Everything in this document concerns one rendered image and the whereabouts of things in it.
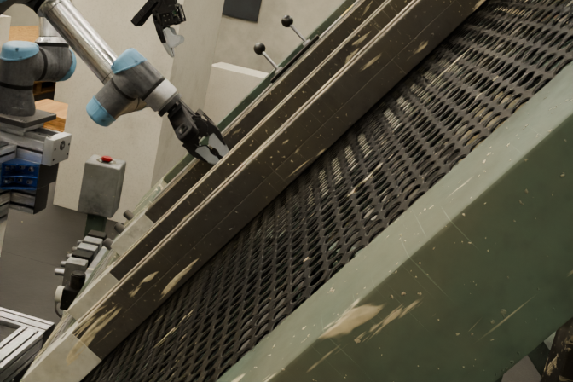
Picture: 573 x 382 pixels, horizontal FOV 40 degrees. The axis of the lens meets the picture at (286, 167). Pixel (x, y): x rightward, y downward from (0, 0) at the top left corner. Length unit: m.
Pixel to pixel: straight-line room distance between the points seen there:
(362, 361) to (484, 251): 0.11
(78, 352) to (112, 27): 3.56
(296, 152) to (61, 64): 1.69
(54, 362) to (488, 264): 0.99
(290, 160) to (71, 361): 0.50
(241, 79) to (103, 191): 4.71
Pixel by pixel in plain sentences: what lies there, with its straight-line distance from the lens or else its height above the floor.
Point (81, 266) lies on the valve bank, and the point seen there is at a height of 0.76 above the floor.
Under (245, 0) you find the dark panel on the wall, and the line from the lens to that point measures 10.57.
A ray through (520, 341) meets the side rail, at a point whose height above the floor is 1.47.
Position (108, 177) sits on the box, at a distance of 2.72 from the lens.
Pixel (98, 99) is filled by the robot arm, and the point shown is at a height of 1.30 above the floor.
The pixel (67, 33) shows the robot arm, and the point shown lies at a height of 1.41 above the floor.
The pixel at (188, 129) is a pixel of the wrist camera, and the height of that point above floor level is 1.29.
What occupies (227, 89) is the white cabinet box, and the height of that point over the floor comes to 0.54.
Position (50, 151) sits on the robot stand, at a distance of 2.70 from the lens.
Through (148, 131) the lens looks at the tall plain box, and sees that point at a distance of 4.79.
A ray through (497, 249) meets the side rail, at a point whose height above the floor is 1.53.
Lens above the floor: 1.67
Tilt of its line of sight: 13 degrees down
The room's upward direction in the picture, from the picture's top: 13 degrees clockwise
